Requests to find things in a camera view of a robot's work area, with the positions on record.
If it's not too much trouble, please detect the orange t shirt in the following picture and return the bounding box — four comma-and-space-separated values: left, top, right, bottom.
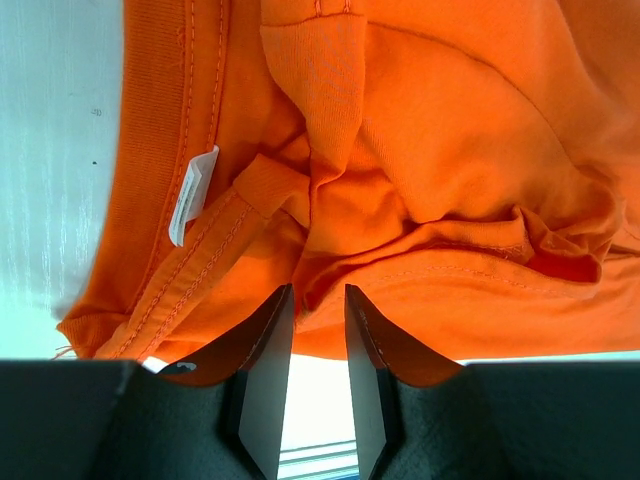
58, 1, 639, 362

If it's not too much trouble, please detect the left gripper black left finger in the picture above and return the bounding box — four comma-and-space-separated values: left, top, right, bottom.
1, 285, 294, 479

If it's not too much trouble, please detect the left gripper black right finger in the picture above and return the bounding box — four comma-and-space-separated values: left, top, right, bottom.
345, 285, 639, 479

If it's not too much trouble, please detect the aluminium mounting rail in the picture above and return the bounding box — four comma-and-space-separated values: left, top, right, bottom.
277, 440, 359, 480

